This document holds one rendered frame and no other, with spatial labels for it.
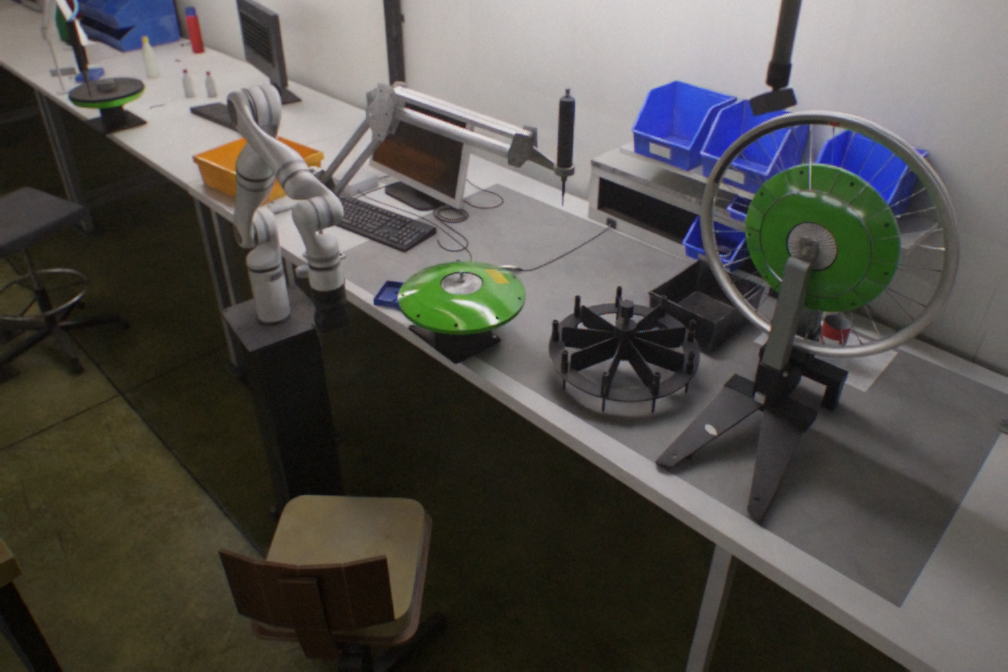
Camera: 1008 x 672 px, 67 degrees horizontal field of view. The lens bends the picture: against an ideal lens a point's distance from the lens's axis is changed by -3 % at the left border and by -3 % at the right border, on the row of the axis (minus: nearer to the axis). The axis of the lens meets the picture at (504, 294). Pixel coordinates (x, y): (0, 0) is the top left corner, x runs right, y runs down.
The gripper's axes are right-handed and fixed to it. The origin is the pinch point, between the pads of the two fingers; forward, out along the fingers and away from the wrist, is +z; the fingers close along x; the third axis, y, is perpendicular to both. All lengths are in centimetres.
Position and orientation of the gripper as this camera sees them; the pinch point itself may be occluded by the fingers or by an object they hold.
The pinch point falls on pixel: (331, 341)
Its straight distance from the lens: 189.6
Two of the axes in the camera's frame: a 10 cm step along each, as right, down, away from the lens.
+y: 5.8, 4.4, -6.8
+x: 8.1, -3.2, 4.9
